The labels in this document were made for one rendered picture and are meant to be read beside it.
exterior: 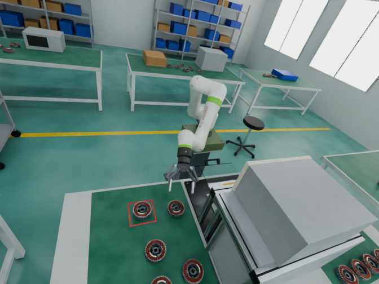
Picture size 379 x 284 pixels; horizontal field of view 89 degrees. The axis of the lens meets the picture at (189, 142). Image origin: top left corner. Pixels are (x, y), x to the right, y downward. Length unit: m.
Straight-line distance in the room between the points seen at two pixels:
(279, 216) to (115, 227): 0.88
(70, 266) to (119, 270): 0.23
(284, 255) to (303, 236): 0.13
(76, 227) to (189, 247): 0.64
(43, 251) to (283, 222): 1.85
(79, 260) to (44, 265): 0.89
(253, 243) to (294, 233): 0.20
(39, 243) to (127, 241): 1.10
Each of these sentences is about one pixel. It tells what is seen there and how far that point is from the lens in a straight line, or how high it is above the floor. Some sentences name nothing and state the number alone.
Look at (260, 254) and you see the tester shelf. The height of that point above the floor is 1.11.
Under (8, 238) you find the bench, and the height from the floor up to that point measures 0.34.
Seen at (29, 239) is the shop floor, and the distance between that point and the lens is 2.25.
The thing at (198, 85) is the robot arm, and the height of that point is 1.38.
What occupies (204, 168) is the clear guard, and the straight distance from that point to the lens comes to 1.19.
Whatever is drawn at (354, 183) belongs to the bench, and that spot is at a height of 0.74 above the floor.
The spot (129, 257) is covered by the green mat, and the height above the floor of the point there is 0.75.
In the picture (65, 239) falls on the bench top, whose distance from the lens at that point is 1.30.
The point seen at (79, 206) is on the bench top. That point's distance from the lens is 1.38.
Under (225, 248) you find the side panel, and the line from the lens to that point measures 1.08.
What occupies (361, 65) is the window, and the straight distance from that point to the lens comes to 6.20.
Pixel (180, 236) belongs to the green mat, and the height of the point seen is 0.75.
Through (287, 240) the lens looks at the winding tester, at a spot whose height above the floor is 1.25.
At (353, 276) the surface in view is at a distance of 1.70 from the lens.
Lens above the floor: 1.88
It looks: 37 degrees down
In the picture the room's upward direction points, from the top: 16 degrees clockwise
